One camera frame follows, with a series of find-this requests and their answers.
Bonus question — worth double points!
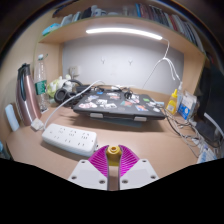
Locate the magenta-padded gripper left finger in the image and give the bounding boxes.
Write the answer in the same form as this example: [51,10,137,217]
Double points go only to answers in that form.
[67,144,111,192]

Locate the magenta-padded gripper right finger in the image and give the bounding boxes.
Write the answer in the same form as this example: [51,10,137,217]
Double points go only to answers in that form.
[118,144,160,191]

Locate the white power strip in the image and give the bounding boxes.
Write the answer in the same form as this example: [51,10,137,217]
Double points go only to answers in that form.
[41,123,99,158]

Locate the grey laptop stand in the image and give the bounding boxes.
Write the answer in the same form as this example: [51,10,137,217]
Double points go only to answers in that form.
[88,114,149,128]

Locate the black laptop with stickers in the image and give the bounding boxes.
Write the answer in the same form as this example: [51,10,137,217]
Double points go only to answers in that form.
[72,92,167,121]

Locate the yellow glue bottle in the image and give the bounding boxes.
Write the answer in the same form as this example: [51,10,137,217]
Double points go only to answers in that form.
[165,88,179,116]

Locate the crumpled small packet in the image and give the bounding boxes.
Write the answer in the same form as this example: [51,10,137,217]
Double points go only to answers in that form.
[30,118,45,132]

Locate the blue and white keyboard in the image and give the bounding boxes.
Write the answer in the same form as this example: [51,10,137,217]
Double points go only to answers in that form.
[197,146,218,164]

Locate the black headphones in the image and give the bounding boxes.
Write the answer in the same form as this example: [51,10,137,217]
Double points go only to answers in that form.
[54,79,84,105]

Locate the blue and white box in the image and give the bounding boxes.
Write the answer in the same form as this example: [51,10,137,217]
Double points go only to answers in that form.
[177,91,198,120]

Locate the clear pump bottle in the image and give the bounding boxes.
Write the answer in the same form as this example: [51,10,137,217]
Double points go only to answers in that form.
[176,81,185,108]

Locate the green and white plush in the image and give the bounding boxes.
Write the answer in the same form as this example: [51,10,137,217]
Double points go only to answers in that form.
[46,74,73,99]

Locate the pink metal thermos jug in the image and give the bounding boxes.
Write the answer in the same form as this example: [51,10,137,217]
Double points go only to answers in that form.
[15,63,43,127]

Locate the clear plastic water bottle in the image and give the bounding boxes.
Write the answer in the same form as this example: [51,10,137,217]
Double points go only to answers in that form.
[34,53,51,113]

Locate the white cylindrical roll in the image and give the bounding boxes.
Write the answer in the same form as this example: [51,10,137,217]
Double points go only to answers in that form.
[4,104,20,132]

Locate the black computer monitor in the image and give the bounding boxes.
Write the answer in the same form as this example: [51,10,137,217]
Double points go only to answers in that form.
[196,64,224,141]

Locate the white light bar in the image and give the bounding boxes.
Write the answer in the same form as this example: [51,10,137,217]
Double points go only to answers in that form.
[85,27,164,41]

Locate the wooden shelf with books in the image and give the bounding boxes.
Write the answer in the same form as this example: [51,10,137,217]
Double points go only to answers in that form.
[38,1,206,56]

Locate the tangled desk cables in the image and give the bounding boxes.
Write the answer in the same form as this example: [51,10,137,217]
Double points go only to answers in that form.
[163,109,208,158]

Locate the white power strip cable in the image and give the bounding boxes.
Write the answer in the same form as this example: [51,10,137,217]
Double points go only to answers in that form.
[43,79,106,129]

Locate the black tangled cable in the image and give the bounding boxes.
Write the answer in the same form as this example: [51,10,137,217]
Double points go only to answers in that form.
[76,84,134,99]

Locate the white wall socket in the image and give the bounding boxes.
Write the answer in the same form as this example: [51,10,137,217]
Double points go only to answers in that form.
[68,65,80,76]

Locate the white hanging cable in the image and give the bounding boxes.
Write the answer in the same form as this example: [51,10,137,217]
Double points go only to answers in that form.
[142,37,183,90]

